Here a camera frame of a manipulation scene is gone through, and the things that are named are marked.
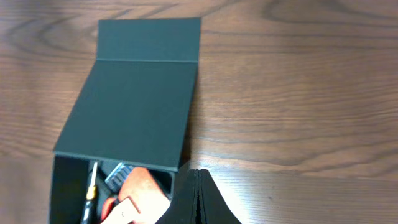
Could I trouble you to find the orange scraper wooden handle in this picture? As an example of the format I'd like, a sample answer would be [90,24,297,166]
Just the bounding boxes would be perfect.
[101,167,170,224]

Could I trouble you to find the red handled pliers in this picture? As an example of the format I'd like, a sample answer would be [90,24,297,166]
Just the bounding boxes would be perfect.
[100,197,119,222]

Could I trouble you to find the blue precision screwdriver case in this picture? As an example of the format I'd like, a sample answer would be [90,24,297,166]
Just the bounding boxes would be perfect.
[105,162,134,193]

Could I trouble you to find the black yellow screwdriver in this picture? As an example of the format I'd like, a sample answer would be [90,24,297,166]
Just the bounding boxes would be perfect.
[80,162,98,224]

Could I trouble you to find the dark green box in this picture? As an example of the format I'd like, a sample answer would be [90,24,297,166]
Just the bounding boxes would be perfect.
[48,17,201,223]

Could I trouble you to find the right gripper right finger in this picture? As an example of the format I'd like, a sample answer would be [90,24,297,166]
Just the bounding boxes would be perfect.
[197,169,241,224]

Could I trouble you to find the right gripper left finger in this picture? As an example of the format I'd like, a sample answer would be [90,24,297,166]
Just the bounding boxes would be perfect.
[156,170,198,224]

